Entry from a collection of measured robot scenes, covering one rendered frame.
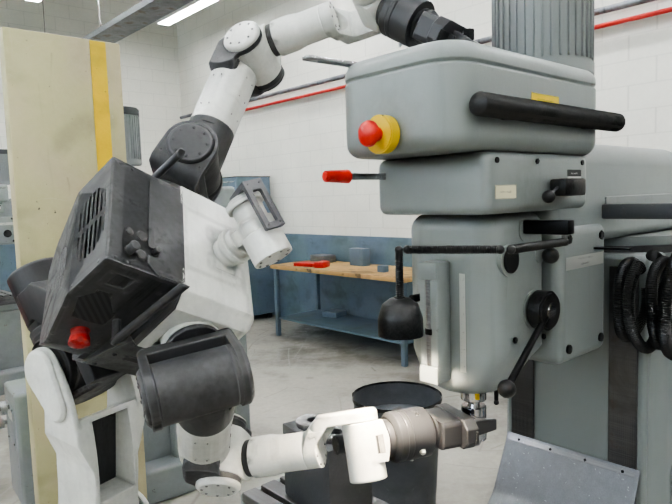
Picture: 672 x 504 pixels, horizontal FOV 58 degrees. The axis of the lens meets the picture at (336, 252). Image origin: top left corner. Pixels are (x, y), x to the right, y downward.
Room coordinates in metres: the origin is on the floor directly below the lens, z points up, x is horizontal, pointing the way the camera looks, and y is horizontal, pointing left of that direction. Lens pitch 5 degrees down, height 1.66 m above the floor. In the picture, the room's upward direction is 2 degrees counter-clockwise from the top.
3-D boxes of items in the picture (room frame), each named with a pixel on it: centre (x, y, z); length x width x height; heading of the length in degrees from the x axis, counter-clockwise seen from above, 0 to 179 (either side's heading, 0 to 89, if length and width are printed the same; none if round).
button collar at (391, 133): (0.95, -0.08, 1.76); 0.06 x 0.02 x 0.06; 42
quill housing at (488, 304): (1.11, -0.25, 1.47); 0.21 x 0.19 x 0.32; 42
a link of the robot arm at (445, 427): (1.07, -0.16, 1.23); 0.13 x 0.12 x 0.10; 23
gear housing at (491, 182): (1.13, -0.28, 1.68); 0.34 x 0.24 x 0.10; 132
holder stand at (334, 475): (1.44, 0.04, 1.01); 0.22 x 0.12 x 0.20; 33
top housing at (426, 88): (1.12, -0.26, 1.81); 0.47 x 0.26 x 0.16; 132
